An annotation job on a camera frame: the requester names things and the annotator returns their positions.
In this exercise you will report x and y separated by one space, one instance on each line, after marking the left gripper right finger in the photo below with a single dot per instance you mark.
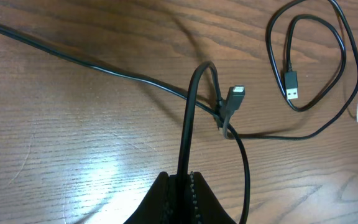
206 208

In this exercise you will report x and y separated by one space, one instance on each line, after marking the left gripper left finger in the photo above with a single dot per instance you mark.
158 205

